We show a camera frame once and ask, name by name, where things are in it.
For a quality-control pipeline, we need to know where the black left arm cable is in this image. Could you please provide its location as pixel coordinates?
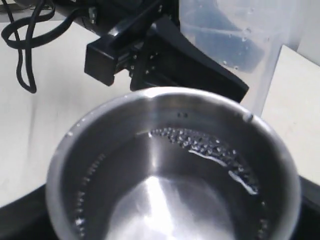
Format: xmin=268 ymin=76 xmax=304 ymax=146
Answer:
xmin=0 ymin=0 xmax=87 ymax=94

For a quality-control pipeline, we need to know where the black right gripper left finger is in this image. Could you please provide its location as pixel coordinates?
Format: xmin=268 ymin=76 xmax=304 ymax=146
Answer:
xmin=0 ymin=185 xmax=54 ymax=240

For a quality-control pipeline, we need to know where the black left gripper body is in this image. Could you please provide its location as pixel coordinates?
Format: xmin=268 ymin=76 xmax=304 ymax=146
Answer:
xmin=53 ymin=0 xmax=179 ymax=86

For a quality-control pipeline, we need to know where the stainless steel cup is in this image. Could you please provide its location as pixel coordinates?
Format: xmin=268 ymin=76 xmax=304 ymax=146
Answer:
xmin=45 ymin=87 xmax=302 ymax=240

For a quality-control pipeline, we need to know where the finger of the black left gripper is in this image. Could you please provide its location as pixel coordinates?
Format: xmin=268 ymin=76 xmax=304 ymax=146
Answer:
xmin=130 ymin=19 xmax=249 ymax=103
xmin=195 ymin=0 xmax=265 ymax=73

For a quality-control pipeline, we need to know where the clear plastic measuring cup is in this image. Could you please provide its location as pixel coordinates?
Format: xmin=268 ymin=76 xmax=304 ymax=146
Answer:
xmin=177 ymin=0 xmax=320 ymax=118

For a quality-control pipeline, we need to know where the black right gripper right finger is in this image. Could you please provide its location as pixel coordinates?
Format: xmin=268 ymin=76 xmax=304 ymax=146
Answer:
xmin=298 ymin=176 xmax=320 ymax=240

